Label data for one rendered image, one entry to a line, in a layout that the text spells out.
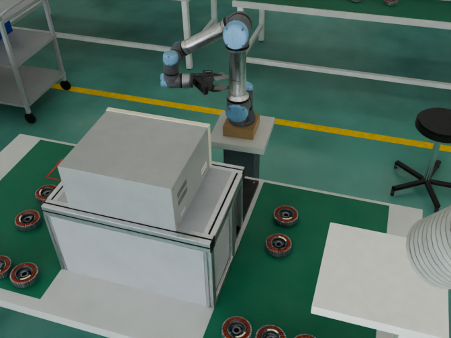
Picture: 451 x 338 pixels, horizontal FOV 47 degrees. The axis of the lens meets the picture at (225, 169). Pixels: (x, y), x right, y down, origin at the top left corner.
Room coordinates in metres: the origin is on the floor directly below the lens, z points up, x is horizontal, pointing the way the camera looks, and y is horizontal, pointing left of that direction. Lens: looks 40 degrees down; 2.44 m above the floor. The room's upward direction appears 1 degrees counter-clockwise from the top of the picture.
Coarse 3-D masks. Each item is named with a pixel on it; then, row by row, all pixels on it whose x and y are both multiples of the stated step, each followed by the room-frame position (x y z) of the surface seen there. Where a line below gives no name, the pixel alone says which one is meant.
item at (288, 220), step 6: (276, 210) 1.70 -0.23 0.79; (282, 210) 1.70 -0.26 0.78; (288, 210) 1.70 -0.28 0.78; (294, 210) 1.69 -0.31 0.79; (276, 216) 1.66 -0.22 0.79; (282, 216) 1.67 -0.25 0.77; (288, 216) 1.67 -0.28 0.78; (294, 216) 1.66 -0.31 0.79; (276, 222) 1.64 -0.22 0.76; (282, 222) 1.62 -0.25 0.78; (288, 222) 1.62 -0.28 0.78; (294, 222) 1.63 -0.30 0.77
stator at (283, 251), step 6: (276, 234) 1.55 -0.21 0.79; (282, 234) 1.55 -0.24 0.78; (270, 240) 1.52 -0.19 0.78; (276, 240) 1.53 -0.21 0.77; (282, 240) 1.53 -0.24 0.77; (288, 240) 1.51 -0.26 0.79; (270, 246) 1.48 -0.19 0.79; (276, 246) 1.49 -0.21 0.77; (282, 246) 1.49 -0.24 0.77; (288, 246) 1.48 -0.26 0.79; (270, 252) 1.46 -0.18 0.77; (276, 252) 1.45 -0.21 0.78; (282, 252) 1.45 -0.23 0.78; (288, 252) 1.46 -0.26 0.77
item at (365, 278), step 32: (352, 256) 1.06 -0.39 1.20; (384, 256) 1.05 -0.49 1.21; (320, 288) 0.94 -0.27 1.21; (352, 288) 0.93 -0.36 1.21; (384, 288) 0.93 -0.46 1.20; (416, 288) 0.93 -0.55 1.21; (352, 320) 0.84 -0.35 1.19; (384, 320) 0.82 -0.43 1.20; (416, 320) 0.82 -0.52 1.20; (448, 320) 0.82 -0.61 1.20
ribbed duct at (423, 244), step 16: (448, 208) 0.75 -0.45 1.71; (416, 224) 0.79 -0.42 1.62; (432, 224) 0.73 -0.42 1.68; (448, 224) 0.70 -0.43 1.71; (416, 240) 0.74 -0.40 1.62; (432, 240) 0.70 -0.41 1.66; (448, 240) 0.67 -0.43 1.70; (416, 256) 0.72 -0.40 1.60; (432, 256) 0.68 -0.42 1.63; (448, 256) 0.66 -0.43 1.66; (416, 272) 0.70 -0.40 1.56; (432, 272) 0.68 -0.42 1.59; (448, 272) 0.65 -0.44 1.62; (448, 288) 0.68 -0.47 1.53
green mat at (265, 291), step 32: (288, 192) 1.85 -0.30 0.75; (320, 192) 1.85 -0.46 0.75; (256, 224) 1.65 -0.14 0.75; (320, 224) 1.64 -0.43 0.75; (352, 224) 1.63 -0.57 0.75; (384, 224) 1.63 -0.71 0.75; (256, 256) 1.46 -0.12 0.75; (288, 256) 1.45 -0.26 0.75; (320, 256) 1.45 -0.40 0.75; (224, 288) 1.29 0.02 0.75; (256, 288) 1.29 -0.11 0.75; (288, 288) 1.28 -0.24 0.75; (224, 320) 1.14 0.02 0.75; (256, 320) 1.14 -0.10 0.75; (288, 320) 1.14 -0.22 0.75; (320, 320) 1.13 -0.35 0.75
